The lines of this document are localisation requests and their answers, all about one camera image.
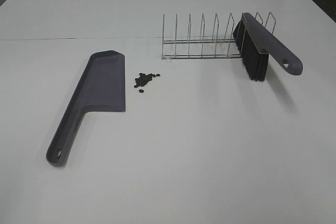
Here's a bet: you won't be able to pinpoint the coffee bean pile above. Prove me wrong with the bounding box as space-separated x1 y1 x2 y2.
134 73 161 88

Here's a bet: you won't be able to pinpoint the grey plastic dustpan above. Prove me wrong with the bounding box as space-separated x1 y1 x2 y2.
46 50 126 167

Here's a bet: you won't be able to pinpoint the grey brush black bristles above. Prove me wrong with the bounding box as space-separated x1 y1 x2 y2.
233 13 303 82

